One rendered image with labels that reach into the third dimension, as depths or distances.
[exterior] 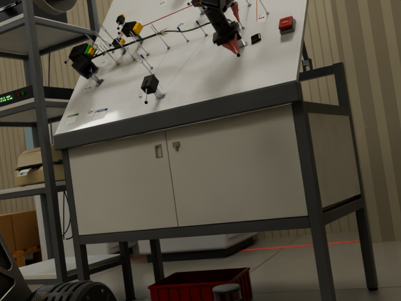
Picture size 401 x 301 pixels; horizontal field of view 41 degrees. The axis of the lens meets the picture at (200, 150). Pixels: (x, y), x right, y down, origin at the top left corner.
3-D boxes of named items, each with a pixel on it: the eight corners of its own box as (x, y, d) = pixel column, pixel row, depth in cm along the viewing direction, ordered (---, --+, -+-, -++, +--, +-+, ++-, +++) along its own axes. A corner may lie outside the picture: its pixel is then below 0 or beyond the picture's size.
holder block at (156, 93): (150, 114, 214) (136, 99, 208) (157, 92, 221) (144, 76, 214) (159, 113, 212) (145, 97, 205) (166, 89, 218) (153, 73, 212)
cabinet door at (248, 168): (307, 215, 184) (290, 103, 186) (177, 227, 213) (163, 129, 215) (309, 215, 187) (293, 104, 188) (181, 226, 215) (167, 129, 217)
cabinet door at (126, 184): (177, 227, 213) (164, 129, 215) (78, 235, 242) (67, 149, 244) (180, 226, 215) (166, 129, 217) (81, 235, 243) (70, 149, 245)
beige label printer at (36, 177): (46, 183, 251) (41, 141, 252) (14, 188, 261) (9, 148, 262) (89, 178, 277) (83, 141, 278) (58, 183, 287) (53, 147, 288)
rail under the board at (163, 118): (298, 100, 181) (295, 80, 182) (54, 150, 242) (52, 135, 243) (304, 100, 186) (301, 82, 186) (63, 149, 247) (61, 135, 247)
